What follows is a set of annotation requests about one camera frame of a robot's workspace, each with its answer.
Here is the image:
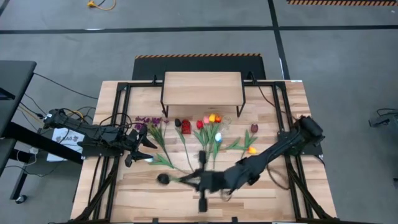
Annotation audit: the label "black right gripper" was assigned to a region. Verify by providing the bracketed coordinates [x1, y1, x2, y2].
[179, 151, 234, 212]

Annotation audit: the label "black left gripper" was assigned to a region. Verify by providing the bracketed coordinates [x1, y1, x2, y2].
[123, 126, 158, 168]

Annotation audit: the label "white and blue tulip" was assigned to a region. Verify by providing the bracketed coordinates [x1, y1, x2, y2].
[146, 154, 190, 174]

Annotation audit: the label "purple flower bunch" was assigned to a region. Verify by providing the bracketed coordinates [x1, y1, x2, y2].
[134, 115, 175, 166]

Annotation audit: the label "pink tulip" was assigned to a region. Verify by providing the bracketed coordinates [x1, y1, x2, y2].
[201, 116, 215, 156]

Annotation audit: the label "yellow and orange tulip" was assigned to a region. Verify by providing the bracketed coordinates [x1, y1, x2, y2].
[224, 138, 258, 156]

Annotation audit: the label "dark red tulip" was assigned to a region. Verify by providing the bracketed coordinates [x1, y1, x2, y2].
[239, 123, 259, 159]

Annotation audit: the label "wooden shelf with black legs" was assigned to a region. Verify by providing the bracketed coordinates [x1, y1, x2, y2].
[160, 71, 246, 118]

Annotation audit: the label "red glass vase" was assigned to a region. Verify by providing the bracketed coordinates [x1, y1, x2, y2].
[180, 119, 192, 135]

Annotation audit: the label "clear glass vase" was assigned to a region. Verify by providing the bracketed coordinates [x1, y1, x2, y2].
[221, 115, 233, 132]

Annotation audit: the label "white paper sheet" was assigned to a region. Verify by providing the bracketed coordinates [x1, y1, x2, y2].
[46, 127, 85, 162]

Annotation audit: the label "black striped floor mat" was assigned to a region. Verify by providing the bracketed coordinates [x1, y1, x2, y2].
[132, 53, 267, 81]

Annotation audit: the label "black desk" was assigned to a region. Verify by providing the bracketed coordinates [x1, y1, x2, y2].
[0, 60, 85, 205]

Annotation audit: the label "black floor device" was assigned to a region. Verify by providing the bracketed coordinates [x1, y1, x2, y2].
[368, 107, 398, 128]

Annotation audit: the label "striped floor strip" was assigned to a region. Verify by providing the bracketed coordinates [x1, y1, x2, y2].
[286, 0, 398, 6]

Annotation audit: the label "black table frame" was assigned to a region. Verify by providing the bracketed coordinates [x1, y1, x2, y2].
[70, 79, 338, 224]

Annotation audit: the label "black floor cable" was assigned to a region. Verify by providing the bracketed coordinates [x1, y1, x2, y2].
[32, 72, 99, 100]

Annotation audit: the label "black table cable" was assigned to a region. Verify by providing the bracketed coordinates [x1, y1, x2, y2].
[247, 71, 296, 122]

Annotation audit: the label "yellow cable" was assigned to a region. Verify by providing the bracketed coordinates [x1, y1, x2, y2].
[86, 0, 116, 11]

